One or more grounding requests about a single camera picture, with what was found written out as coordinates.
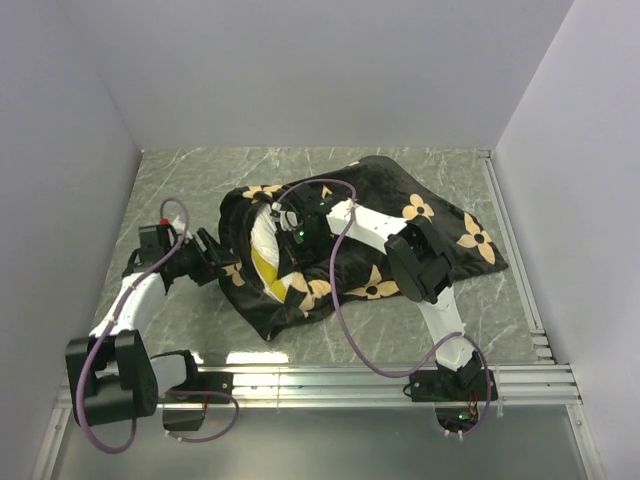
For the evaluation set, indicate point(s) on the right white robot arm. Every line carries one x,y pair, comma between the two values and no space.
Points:
420,265

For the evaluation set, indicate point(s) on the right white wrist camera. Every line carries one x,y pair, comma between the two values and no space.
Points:
284,218

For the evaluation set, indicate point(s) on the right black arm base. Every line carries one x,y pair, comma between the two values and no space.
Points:
459,410

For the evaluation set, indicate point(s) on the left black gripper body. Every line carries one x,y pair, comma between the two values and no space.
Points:
192,260

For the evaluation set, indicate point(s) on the black pillowcase with tan flowers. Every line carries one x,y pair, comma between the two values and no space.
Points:
362,273

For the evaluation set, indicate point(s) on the white pillow with yellow piping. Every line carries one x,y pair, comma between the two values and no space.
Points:
265,255

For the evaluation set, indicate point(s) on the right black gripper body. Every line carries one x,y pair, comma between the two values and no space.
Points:
297,245

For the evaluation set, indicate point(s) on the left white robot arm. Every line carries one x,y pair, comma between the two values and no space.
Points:
112,377

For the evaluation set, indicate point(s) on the aluminium mounting rail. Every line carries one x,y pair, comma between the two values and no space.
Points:
344,386

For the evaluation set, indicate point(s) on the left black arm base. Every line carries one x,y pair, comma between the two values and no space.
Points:
184,412

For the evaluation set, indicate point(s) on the side aluminium rail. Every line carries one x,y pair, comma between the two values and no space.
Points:
538,333

